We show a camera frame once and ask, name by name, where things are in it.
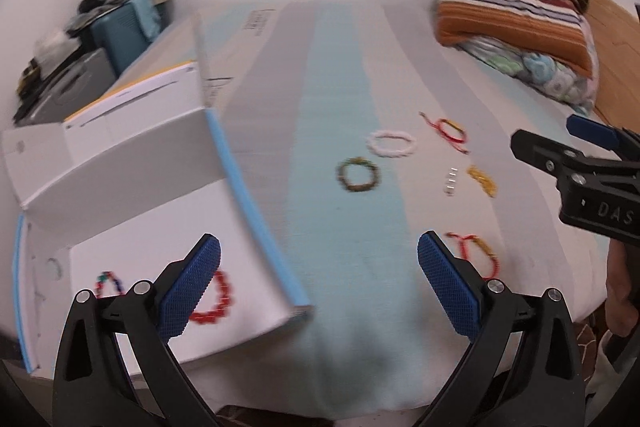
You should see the teal suitcase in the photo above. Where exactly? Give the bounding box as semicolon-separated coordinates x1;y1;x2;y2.
91;0;166;76

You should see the red string bracelet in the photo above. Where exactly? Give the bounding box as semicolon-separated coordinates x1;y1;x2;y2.
444;231;502;282
419;111;472;156

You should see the grey suitcase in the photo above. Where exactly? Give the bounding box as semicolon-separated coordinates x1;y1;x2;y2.
14;48;120;126

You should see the person's right hand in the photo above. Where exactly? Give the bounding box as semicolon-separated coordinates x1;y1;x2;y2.
606;251;640;339

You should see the folded striped blanket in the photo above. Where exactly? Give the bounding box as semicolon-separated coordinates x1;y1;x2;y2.
434;0;593;75

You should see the amber bead bracelet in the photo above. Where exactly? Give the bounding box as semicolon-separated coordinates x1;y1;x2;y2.
466;164;499;198

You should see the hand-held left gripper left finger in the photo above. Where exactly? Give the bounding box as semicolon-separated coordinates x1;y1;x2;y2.
52;233;223;427

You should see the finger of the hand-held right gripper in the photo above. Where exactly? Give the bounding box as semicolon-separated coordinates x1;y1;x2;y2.
566;114;640;158
510;129;640;188

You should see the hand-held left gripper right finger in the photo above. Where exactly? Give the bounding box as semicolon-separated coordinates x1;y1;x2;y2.
417;231;587;427

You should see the black bag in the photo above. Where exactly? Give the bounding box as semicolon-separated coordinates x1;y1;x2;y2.
65;0;133;38

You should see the floral quilt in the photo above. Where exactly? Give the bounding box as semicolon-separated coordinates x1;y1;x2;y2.
457;19;598;115

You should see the white bead bracelet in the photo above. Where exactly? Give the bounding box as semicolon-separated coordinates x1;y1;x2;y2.
366;130;417;158

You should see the giraffe pattern cloth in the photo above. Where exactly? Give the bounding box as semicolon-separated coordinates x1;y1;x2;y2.
575;319;608;358

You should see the wooden headboard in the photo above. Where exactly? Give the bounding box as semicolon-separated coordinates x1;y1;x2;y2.
582;0;640;128

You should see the red bead bracelet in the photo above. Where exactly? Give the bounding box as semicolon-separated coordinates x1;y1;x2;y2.
189;271;234;326

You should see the multicoloured bead bracelet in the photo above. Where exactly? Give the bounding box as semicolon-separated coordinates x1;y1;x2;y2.
94;271;126;299

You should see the white cardboard box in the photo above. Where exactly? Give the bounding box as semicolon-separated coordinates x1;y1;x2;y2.
0;14;313;378

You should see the green brown bead bracelet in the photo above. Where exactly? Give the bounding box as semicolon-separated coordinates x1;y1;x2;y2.
336;156;382;194

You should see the white plastic bag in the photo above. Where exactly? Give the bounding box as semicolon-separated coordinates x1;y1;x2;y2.
35;29;71;62

